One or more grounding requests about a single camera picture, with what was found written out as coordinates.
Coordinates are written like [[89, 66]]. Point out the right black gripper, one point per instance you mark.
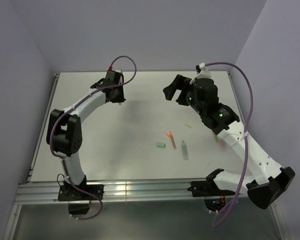
[[180, 83]]

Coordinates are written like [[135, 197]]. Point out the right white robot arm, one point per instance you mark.
[[268, 179]]

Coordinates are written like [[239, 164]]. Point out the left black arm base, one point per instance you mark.
[[80, 199]]

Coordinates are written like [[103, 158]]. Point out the orange thin pen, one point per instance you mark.
[[170, 135]]

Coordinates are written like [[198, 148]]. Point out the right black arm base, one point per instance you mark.
[[207, 188]]

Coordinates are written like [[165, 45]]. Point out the green highlighter pen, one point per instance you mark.
[[184, 149]]

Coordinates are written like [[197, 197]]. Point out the green pen cap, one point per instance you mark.
[[160, 144]]

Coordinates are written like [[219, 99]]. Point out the aluminium front rail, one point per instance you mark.
[[36, 193]]

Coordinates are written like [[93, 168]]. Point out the pink highlighter pen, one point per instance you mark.
[[223, 145]]

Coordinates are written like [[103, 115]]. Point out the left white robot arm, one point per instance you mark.
[[64, 134]]

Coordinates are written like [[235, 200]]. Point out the olive yellow pen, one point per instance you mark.
[[216, 138]]

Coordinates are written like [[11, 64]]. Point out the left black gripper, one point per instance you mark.
[[121, 98]]

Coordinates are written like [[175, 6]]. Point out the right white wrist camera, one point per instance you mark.
[[202, 72]]

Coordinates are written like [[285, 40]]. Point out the pale yellow small cap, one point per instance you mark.
[[188, 125]]

